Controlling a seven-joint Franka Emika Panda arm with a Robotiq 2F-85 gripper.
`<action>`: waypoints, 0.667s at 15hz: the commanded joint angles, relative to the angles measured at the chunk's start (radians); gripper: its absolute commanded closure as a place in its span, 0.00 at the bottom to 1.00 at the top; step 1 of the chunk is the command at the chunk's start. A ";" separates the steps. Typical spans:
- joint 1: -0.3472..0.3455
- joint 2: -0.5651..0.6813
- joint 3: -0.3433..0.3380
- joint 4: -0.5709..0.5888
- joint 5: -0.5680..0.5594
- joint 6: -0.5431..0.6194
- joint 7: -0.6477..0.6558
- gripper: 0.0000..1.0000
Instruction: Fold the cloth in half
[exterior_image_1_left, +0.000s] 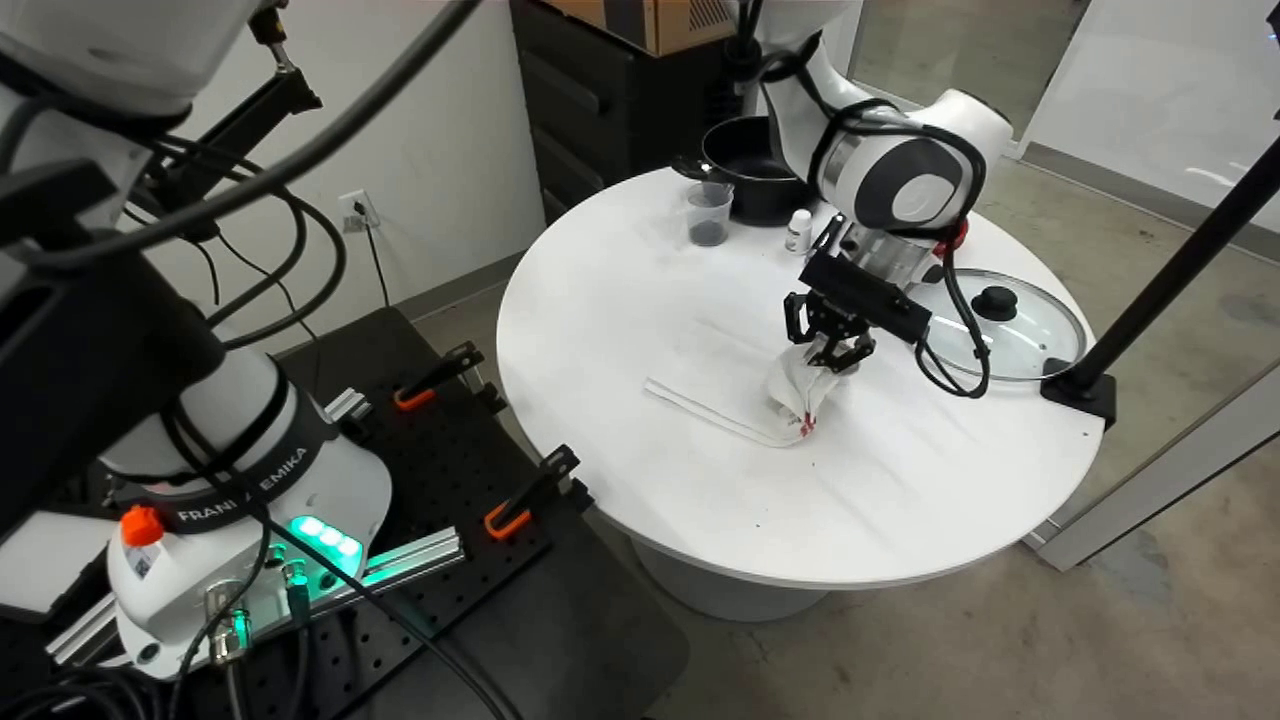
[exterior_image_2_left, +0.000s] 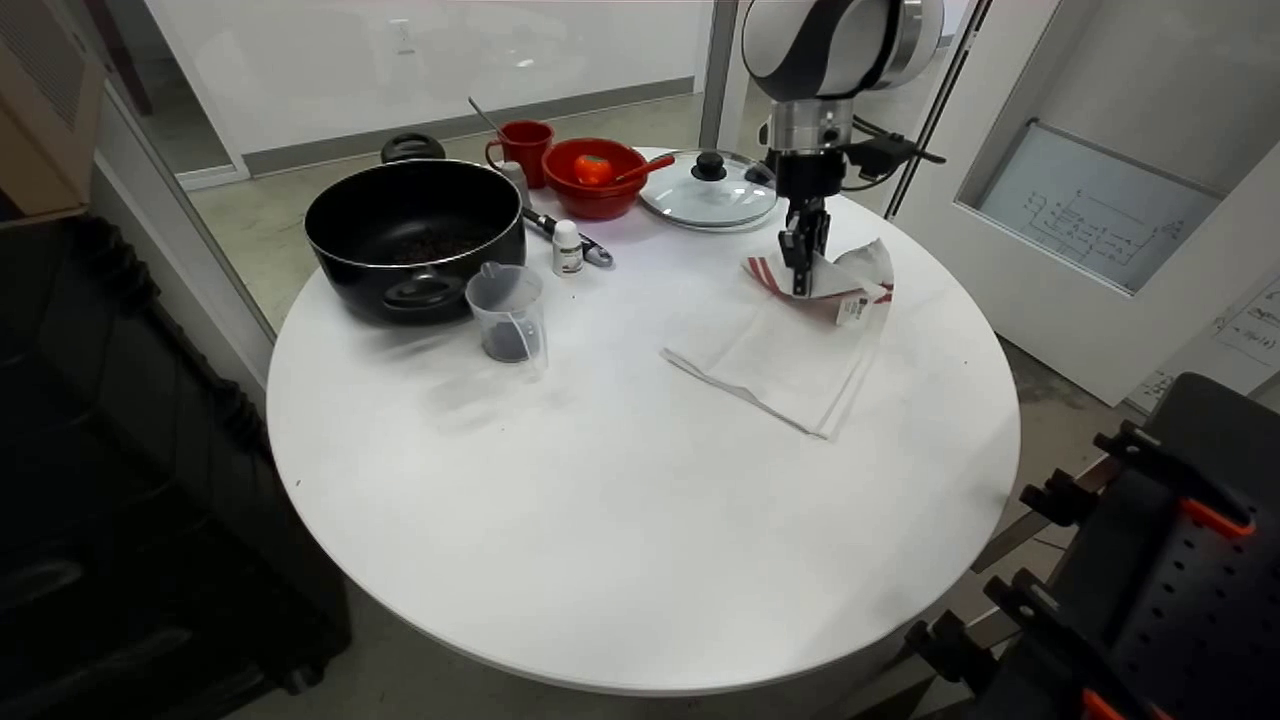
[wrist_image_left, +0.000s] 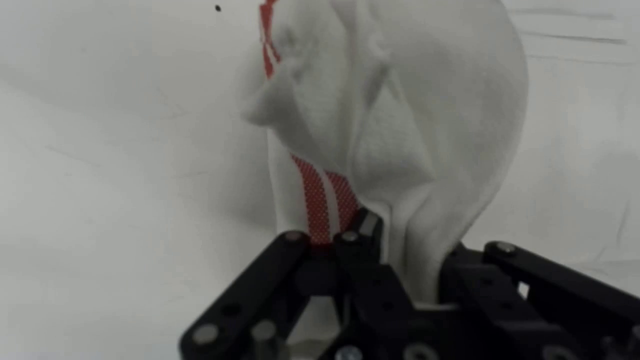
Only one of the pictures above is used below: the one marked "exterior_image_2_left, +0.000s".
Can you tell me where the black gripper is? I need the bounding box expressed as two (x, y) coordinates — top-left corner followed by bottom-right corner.
(772, 147), (843, 301)

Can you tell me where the white cloth with red stripes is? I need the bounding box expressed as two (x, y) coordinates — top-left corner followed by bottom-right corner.
(662, 234), (900, 443)

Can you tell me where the glass pot lid black knob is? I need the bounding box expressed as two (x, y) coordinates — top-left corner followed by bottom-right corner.
(638, 147), (788, 230)

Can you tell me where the red spoon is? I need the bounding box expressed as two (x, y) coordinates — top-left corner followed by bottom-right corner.
(614, 147), (682, 183)

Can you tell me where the metal utensil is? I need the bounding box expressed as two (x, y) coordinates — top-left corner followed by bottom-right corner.
(521, 204), (618, 272)

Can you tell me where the red bowl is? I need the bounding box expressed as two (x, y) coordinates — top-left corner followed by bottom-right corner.
(538, 134), (657, 223)

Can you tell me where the small white bottle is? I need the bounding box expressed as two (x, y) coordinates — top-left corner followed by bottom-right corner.
(548, 217), (588, 281)

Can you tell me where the grey notice board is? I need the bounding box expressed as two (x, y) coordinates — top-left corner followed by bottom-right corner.
(973, 116), (1219, 296)

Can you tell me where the red mug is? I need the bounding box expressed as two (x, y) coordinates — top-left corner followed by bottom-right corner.
(481, 116), (562, 193)

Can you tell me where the clear plastic measuring cup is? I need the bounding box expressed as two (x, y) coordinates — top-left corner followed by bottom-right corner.
(460, 258), (551, 369)

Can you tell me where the black cooking pot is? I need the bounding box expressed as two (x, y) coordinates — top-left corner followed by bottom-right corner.
(302, 156), (534, 326)

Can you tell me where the black round object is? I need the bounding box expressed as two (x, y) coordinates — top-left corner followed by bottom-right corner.
(377, 126), (448, 166)

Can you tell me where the brown cardboard box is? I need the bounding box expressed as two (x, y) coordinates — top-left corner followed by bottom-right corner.
(0, 36), (99, 223)

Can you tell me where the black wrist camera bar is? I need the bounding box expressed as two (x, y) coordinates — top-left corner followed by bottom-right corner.
(842, 116), (948, 183)

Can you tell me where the black camera cable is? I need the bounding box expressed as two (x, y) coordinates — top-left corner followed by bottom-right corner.
(881, 0), (997, 220)

